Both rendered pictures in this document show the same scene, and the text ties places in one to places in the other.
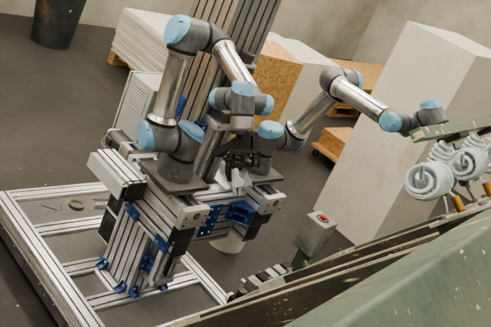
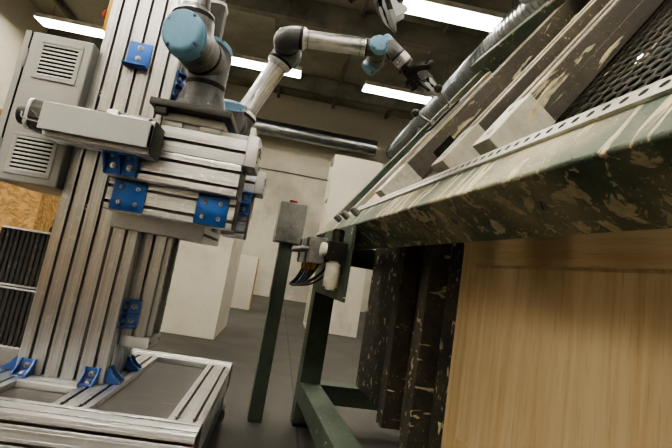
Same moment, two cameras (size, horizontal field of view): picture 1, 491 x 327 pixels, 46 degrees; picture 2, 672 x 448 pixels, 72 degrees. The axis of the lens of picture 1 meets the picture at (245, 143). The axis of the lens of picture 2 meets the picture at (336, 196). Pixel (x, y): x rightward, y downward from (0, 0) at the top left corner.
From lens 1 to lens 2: 1.93 m
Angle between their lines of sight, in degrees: 53
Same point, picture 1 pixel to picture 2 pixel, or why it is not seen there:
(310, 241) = (296, 226)
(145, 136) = (192, 26)
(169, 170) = (207, 98)
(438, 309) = not seen: outside the picture
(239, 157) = not seen: outside the picture
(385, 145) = not seen: hidden behind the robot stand
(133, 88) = (43, 51)
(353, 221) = (189, 315)
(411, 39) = not seen: hidden behind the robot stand
